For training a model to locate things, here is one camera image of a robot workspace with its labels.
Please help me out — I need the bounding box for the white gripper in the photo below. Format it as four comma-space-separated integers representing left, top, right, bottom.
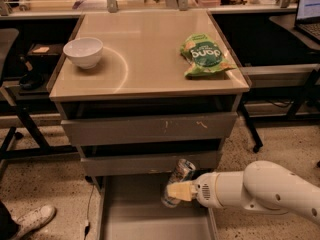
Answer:
167, 173, 222, 208

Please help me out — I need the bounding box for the silver blue redbull can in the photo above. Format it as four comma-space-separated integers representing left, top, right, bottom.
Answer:
161, 159, 196, 208

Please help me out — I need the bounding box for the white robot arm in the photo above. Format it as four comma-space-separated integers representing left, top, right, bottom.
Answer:
167, 160, 320, 225

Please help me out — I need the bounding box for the bottom grey open drawer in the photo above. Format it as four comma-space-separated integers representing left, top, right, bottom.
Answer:
96, 174, 220, 240

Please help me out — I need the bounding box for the top grey drawer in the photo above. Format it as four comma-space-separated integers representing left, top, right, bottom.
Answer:
62, 112, 237, 146

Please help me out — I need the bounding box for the middle grey drawer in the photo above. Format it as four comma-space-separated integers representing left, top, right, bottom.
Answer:
81, 151, 222, 176

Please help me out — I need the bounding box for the grey drawer cabinet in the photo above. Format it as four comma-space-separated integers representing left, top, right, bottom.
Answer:
48, 9, 251, 195

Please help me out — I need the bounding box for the green chip bag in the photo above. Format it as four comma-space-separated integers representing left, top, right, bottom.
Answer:
180, 33, 236, 78

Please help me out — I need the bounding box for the white sneaker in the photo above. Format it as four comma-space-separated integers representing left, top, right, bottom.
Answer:
6, 205, 56, 240

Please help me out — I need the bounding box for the white ceramic bowl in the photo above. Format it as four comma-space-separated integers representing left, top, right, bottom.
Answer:
63, 37, 103, 69

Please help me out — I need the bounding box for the laptop computer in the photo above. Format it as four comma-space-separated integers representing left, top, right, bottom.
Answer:
295, 0, 320, 43

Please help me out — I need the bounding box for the black desk frame right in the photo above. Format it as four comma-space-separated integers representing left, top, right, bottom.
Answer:
238, 102, 263, 153

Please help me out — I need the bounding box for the black desk frame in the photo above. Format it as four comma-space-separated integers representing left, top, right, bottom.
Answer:
0, 83, 79, 162
238, 102, 263, 153

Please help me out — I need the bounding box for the black floor cable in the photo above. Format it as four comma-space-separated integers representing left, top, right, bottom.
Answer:
83, 183, 96, 239

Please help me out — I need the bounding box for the black desk frame left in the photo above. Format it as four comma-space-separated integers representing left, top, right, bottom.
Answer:
0, 83, 79, 162

